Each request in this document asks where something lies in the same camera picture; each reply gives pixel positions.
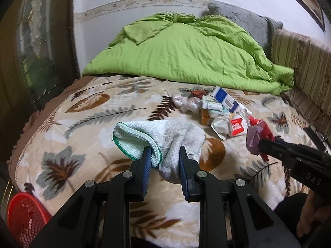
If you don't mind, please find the striped beige headboard cushion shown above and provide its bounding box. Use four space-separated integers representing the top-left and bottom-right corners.
272 29 330 141

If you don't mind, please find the red plastic basket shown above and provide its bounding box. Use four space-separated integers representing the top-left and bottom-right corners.
7 193 52 247

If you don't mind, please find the white green-edged cloth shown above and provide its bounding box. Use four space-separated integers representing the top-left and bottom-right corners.
113 119 205 184

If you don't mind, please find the grey pillow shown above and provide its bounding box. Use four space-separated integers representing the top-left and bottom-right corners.
207 2 283 59

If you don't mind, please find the crumpled clear plastic wrap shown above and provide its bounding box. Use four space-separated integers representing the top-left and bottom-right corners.
172 95 202 115

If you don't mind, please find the dark wooden wardrobe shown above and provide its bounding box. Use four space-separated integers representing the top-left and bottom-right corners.
0 0 80 124

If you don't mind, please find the leaf pattern bed blanket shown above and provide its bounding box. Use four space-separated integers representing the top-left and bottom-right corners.
8 75 314 247

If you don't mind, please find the red purple wrapper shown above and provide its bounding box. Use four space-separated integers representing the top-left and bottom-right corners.
246 116 274 162

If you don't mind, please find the orange medicine box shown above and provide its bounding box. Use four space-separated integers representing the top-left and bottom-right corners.
200 109 214 125

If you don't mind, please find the blue white medicine box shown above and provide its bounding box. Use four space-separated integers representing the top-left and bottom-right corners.
211 86 245 113

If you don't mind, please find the green quilt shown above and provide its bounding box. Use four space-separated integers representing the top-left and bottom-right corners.
82 12 294 95

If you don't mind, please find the person right hand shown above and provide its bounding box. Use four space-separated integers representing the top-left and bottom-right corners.
297 190 330 237

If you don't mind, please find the black remote on bed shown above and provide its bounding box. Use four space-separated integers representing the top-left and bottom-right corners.
303 126 326 150

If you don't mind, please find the red white small packet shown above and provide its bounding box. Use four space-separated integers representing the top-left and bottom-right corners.
228 115 250 137

